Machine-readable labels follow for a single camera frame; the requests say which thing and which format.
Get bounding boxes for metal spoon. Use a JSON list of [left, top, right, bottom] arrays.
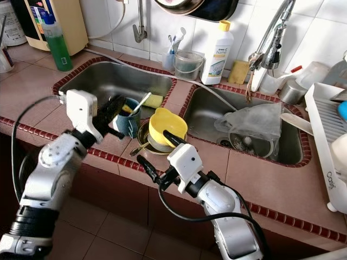
[[130, 142, 150, 158]]

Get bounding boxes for white printed cup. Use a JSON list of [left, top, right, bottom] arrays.
[[0, 46, 14, 74]]

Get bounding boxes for white plastic jar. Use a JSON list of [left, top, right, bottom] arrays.
[[0, 0, 28, 47]]

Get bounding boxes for grey small bowl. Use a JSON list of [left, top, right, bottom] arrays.
[[146, 133, 177, 153]]

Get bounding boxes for white plastic pitcher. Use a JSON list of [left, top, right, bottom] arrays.
[[260, 61, 331, 95]]

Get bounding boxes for round clear glass dish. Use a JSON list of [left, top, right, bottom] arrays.
[[228, 133, 280, 160]]

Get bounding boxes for metal wall tap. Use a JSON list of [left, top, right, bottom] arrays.
[[133, 0, 148, 44]]

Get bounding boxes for yellow dish sponge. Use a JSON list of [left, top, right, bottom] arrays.
[[144, 94, 164, 109]]

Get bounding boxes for clear toothbrush holder cup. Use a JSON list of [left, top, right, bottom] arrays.
[[161, 49, 177, 73]]

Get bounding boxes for chrome kitchen faucet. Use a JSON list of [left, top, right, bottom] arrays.
[[246, 0, 297, 103]]

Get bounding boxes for green dish soap bottle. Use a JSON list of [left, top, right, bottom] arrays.
[[41, 11, 73, 72]]

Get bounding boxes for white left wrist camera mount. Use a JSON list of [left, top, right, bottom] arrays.
[[65, 89, 104, 144]]

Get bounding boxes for stainless steel bowl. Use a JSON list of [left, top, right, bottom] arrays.
[[137, 119, 188, 158]]

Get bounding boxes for hanging metal wok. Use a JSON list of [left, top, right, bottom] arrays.
[[155, 0, 239, 22]]

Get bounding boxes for cream flat spatula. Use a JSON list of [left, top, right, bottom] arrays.
[[279, 111, 315, 136]]

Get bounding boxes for white blue toothbrush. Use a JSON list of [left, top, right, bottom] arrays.
[[167, 27, 188, 55]]

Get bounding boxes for thin white tube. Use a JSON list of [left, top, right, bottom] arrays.
[[87, 0, 128, 40]]

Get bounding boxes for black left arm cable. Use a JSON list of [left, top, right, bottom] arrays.
[[11, 95, 68, 204]]

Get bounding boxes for white plastic dish rack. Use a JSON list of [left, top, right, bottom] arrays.
[[304, 81, 347, 213]]

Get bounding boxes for flat yellow scouring pad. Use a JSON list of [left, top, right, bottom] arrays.
[[228, 60, 250, 85]]

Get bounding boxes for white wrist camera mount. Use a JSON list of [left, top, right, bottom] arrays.
[[65, 89, 104, 144], [165, 144, 204, 194]]

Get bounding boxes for yellow plastic bowl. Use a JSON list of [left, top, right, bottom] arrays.
[[149, 107, 189, 148]]

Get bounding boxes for teal ceramic mug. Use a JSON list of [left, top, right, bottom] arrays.
[[115, 97, 142, 139]]

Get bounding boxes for stainless steel sink basin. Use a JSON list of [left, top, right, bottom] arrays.
[[183, 87, 307, 165], [59, 61, 175, 117]]

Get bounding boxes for beige water filter appliance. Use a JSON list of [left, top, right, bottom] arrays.
[[11, 0, 89, 57]]

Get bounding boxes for grey water hose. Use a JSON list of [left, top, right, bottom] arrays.
[[84, 48, 239, 113]]

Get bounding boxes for stainless steel cup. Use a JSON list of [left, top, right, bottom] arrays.
[[278, 79, 308, 105]]

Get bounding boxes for clear plastic bag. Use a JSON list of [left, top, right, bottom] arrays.
[[214, 103, 285, 158]]

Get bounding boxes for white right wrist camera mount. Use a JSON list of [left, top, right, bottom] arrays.
[[165, 144, 204, 194]]

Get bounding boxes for white detergent bottle yellow cap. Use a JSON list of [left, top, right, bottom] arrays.
[[201, 20, 234, 86]]

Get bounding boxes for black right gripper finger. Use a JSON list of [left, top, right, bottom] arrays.
[[163, 130, 188, 149], [137, 155, 164, 184]]

